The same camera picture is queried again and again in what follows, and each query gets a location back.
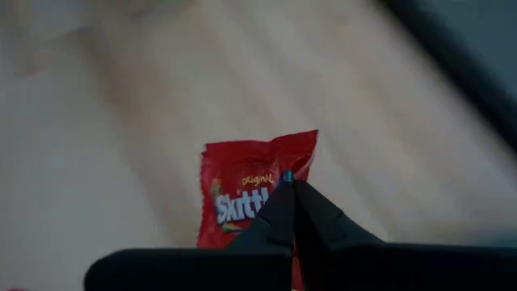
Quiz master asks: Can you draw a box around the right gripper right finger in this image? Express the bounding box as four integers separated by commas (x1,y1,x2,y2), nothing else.
292,179,385,291

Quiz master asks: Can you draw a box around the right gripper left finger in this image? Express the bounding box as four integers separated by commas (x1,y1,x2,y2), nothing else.
225,180,296,252

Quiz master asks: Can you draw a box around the red Skittles packet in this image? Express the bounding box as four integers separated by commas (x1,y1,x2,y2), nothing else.
196,129,320,291

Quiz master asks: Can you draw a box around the black aluminium table frame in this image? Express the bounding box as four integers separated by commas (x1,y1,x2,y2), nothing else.
377,0,517,153

